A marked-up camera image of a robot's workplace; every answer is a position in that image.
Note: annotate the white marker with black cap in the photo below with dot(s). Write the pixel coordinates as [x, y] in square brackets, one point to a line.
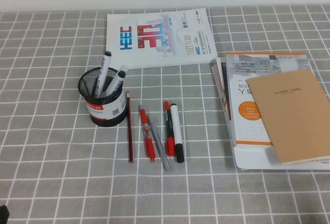
[117, 78]
[103, 65]
[176, 126]

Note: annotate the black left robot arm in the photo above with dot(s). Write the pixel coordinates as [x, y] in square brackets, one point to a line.
[3, 215]

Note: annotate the red gel pen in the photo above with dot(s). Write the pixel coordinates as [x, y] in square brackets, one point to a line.
[147, 137]

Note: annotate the grey pen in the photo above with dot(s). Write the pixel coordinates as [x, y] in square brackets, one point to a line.
[159, 144]

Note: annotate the black mesh pen holder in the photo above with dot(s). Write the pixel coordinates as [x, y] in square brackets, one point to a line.
[103, 112]

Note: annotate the red and black pencil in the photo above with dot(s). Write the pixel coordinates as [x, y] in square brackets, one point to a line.
[129, 126]

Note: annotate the white HEEC book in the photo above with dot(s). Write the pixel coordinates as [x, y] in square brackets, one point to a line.
[154, 56]

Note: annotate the red and black marker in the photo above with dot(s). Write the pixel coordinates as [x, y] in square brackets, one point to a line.
[170, 146]

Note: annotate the magazine with red edge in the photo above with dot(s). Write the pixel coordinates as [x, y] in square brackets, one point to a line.
[218, 79]

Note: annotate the dark covered booklet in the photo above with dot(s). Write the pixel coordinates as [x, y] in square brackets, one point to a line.
[223, 77]

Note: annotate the orange and white booklet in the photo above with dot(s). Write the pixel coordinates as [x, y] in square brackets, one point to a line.
[242, 95]

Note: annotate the grey checked tablecloth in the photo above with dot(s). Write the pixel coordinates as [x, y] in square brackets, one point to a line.
[51, 157]

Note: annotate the tan classic note notebook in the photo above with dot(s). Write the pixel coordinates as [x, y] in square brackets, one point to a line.
[291, 116]

